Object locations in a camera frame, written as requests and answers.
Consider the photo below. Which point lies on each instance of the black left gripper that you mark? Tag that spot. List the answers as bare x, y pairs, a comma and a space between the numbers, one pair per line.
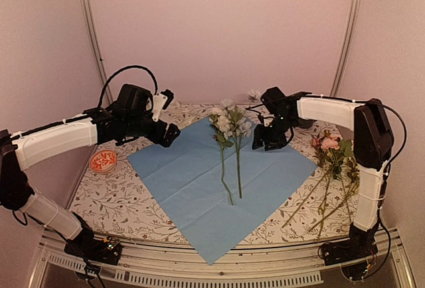
167, 141

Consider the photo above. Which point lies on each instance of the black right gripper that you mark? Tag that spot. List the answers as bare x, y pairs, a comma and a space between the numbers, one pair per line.
261, 135

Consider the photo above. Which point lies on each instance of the white blue fake flower stem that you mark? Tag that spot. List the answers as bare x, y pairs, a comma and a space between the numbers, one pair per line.
240, 127

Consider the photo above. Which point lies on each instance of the blue wrapping paper sheet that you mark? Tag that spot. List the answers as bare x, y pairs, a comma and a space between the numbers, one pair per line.
185, 181

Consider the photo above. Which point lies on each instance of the pale blue fake flower stem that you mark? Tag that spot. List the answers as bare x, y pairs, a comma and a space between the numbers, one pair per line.
253, 97

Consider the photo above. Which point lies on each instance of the pink fake flower stem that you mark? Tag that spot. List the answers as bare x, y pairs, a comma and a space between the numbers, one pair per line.
327, 168

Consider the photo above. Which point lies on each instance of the yellow fake flower stem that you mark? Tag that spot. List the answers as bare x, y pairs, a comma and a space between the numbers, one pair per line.
340, 219

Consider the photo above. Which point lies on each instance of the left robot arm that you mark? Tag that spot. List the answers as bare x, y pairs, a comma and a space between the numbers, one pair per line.
134, 114

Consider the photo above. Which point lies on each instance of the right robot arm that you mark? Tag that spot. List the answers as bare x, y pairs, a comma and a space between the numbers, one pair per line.
368, 157

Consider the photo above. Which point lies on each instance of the clear plastic wrap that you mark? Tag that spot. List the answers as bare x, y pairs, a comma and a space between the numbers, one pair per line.
184, 112

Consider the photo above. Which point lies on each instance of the dark grey metal mug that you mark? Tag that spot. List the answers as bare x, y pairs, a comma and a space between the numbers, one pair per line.
305, 123

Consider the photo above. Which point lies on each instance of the red patterned small dish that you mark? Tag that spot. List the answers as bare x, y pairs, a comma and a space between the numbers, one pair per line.
103, 161

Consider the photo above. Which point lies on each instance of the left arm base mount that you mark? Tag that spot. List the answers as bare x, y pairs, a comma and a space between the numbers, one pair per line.
104, 251

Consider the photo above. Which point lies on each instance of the right aluminium frame post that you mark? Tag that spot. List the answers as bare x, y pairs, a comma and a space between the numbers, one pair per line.
346, 46

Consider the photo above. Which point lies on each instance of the aluminium frame post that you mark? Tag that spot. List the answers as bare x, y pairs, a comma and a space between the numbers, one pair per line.
93, 38
346, 46

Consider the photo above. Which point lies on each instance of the left aluminium frame post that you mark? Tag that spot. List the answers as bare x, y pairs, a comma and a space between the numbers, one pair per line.
93, 38

